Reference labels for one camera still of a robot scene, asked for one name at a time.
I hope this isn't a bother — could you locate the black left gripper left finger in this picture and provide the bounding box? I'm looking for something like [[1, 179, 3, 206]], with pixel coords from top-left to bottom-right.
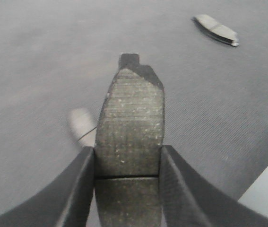
[[0, 147, 94, 227]]

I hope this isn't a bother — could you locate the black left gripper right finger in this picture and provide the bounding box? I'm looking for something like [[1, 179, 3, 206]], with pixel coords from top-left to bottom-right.
[[159, 145, 268, 227]]

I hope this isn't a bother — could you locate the brake pad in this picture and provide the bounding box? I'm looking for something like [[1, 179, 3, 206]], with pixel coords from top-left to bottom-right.
[[68, 108, 96, 147], [95, 53, 164, 227], [192, 14, 240, 47]]

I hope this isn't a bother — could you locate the dark grey conveyor belt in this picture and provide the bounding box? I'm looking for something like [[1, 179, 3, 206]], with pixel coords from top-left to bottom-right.
[[0, 0, 268, 215]]

